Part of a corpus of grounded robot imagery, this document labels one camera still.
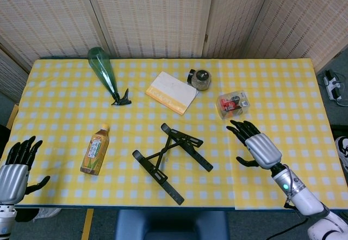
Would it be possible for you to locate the yellow tea bottle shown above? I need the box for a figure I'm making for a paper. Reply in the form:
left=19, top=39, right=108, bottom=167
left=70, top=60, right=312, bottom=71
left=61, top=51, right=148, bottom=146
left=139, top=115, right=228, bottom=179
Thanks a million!
left=80, top=124, right=110, bottom=176

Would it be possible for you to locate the beige woven folding screen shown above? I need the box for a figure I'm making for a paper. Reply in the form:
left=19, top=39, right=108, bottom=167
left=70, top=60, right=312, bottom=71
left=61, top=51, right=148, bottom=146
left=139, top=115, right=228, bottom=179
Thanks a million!
left=0, top=0, right=348, bottom=96

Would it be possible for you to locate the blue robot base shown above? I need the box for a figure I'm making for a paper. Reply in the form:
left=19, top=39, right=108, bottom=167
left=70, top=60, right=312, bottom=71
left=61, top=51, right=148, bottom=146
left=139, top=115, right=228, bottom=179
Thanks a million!
left=115, top=210, right=229, bottom=240

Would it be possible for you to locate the white shoe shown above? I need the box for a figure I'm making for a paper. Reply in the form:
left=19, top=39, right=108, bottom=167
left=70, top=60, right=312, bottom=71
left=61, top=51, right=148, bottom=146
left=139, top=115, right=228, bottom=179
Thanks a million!
left=34, top=208, right=62, bottom=220

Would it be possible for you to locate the yellow white checkered tablecloth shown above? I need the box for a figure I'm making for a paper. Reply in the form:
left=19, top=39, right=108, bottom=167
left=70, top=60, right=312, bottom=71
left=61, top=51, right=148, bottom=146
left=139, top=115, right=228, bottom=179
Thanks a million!
left=0, top=58, right=345, bottom=211

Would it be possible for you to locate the black folding stand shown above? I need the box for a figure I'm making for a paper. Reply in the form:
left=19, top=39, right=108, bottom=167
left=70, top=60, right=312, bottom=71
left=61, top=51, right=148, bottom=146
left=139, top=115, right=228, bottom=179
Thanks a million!
left=132, top=122, right=214, bottom=206

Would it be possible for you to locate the white black sneaker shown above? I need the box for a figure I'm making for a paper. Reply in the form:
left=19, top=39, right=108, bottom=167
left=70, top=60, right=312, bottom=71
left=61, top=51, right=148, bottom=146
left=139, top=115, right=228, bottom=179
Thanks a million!
left=334, top=136, right=348, bottom=175

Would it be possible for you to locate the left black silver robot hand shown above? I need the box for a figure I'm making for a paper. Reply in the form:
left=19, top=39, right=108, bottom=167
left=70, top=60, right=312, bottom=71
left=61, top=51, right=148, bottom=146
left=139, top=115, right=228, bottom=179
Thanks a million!
left=0, top=136, right=51, bottom=205

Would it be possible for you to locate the glass jar with black lid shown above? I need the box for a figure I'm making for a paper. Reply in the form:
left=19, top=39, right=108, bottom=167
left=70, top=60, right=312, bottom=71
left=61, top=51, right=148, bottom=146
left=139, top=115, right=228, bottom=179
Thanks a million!
left=186, top=69, right=212, bottom=91

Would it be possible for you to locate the green spray bottle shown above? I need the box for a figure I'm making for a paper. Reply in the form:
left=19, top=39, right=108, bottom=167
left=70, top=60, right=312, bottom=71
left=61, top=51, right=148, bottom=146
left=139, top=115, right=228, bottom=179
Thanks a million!
left=87, top=47, right=132, bottom=106

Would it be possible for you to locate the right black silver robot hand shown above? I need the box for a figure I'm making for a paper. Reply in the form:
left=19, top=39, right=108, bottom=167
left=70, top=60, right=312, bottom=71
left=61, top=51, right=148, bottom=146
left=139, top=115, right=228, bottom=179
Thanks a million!
left=226, top=119, right=283, bottom=170

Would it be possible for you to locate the white power strip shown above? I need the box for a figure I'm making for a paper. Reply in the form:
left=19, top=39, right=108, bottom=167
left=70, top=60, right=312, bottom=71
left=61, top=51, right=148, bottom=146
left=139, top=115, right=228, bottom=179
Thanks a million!
left=322, top=70, right=348, bottom=107

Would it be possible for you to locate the clear box with red contents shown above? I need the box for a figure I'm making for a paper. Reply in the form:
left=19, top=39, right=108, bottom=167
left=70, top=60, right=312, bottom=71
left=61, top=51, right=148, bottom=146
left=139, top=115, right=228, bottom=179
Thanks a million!
left=216, top=90, right=251, bottom=120

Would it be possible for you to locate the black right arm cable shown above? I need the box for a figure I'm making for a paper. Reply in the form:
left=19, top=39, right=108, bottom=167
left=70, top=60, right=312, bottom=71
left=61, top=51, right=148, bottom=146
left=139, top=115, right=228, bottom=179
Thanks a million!
left=269, top=199, right=309, bottom=239

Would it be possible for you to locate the yellow white book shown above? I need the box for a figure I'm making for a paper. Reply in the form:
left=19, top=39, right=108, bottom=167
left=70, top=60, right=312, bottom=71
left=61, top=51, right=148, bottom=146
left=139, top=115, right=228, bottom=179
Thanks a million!
left=145, top=71, right=199, bottom=115

